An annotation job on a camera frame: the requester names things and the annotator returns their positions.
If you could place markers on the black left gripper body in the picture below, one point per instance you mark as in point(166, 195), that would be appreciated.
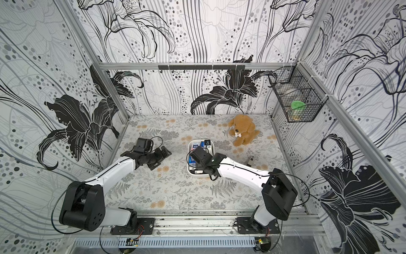
point(153, 159)

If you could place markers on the white plastic storage box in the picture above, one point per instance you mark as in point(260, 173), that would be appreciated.
point(210, 149)

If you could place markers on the dark blue Tempo tissue pack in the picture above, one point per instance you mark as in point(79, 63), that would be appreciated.
point(191, 162)

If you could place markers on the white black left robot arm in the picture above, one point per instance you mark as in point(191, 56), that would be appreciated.
point(84, 202)

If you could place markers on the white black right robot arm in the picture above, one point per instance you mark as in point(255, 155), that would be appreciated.
point(278, 192)

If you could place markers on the brown plush dog toy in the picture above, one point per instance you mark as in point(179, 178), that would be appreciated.
point(243, 130)

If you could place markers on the green lidded cup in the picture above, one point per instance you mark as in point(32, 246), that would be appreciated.
point(297, 109)

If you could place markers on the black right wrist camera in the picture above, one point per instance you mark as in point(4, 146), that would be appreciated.
point(201, 157)

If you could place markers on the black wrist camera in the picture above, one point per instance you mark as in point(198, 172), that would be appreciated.
point(143, 145)
point(201, 157)

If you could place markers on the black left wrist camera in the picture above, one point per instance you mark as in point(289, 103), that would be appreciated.
point(143, 145)

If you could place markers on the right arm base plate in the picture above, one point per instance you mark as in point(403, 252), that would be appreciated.
point(246, 226)

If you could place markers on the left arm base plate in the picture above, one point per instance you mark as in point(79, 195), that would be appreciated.
point(138, 226)

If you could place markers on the white slotted cable duct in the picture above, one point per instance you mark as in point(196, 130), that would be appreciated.
point(167, 242)

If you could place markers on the black wire wall basket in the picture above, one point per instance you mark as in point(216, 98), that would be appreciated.
point(295, 83)

